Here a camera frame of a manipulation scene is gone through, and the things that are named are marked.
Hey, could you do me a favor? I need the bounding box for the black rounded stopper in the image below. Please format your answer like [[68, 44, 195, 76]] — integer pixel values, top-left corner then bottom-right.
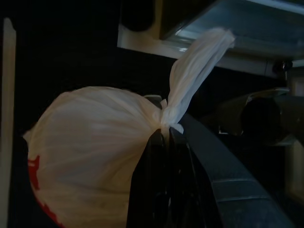
[[121, 0, 156, 33]]

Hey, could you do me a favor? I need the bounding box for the grey fridge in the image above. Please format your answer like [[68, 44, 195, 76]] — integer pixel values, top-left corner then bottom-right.
[[158, 0, 304, 60]]

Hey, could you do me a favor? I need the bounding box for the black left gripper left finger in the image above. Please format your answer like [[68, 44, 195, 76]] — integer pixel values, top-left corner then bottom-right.
[[125, 127, 172, 228]]

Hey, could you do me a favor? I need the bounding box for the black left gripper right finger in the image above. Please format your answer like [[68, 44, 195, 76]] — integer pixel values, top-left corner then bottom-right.
[[169, 113, 296, 228]]

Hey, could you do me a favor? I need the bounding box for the small white bag red print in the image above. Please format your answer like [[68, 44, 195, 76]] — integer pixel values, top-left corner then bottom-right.
[[23, 28, 236, 228]]

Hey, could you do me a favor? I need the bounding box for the dark cylindrical robot limb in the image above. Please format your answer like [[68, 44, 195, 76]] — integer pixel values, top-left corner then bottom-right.
[[201, 87, 304, 148]]

